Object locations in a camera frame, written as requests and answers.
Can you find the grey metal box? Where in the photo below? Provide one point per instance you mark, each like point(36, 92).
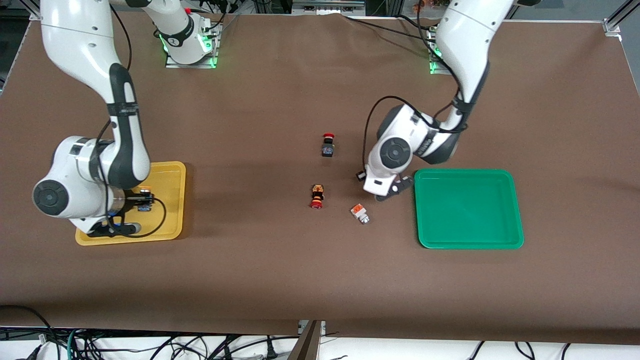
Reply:
point(325, 7)

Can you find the green plastic tray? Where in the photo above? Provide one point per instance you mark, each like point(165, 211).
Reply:
point(467, 210)

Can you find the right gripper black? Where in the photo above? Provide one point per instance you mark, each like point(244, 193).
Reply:
point(131, 202)

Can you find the green push button orange base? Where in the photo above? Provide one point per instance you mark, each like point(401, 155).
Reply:
point(359, 212)

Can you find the dark table leg profile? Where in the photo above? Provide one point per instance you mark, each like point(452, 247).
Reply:
point(306, 347)

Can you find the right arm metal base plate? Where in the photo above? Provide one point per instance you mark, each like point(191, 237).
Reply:
point(175, 65)

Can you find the red push button blue base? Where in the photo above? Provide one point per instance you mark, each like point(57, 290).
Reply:
point(328, 147)

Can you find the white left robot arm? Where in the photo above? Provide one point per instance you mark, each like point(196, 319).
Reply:
point(465, 45)

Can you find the yellow plastic tray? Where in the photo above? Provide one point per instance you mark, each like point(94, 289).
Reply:
point(170, 220)

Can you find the brown paper table cover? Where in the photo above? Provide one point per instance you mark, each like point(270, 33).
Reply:
point(320, 275)

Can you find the orange colourful small items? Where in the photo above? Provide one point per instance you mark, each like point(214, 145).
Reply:
point(420, 6)

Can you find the silver metal bracket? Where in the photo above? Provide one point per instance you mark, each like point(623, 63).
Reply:
point(322, 327)

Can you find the yellow push button blue base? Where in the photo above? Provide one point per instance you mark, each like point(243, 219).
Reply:
point(145, 189)

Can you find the red push button orange base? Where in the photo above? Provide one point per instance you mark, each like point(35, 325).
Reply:
point(317, 196)

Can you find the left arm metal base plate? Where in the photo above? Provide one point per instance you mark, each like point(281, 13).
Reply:
point(434, 70)

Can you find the aluminium frame post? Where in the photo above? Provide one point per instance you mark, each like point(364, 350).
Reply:
point(34, 16)
point(612, 25)

